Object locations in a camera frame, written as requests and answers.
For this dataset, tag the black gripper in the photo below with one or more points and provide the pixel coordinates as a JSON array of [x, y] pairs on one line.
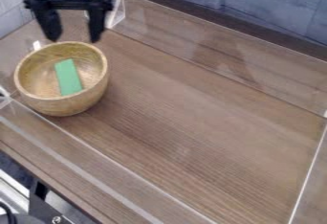
[[48, 18]]

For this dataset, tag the green stick block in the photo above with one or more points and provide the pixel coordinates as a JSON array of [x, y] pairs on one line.
[[68, 80]]

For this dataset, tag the wooden bowl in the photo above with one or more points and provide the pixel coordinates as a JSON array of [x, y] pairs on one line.
[[36, 82]]

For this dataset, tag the clear acrylic corner bracket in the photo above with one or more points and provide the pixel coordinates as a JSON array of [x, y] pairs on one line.
[[116, 15]]

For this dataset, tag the clear acrylic back wall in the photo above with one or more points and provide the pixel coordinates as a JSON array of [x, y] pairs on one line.
[[275, 70]]

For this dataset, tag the clear acrylic wall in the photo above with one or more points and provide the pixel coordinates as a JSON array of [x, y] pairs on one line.
[[107, 190], [310, 210], [275, 70]]

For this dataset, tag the clear acrylic front wall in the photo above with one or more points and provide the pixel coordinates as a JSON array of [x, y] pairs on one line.
[[107, 190]]

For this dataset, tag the black table leg bracket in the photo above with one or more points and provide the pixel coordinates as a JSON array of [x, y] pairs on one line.
[[48, 207]]

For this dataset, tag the clear acrylic right wall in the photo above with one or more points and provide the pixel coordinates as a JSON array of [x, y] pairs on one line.
[[310, 210]]

